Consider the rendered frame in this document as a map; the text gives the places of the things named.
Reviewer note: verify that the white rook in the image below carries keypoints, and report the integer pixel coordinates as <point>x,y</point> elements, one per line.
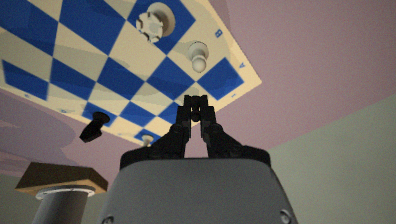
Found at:
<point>152,25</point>

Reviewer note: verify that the white pawn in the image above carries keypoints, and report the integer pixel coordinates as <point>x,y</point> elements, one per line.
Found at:
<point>147,139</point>
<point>198,51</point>

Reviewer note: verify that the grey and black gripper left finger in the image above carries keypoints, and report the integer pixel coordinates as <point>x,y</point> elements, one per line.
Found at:
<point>170,145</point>

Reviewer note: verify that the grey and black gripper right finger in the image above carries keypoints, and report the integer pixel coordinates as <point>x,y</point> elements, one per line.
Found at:
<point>220,143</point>

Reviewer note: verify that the blue and cream chessboard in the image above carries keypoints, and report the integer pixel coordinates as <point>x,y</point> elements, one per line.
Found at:
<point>78,57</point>

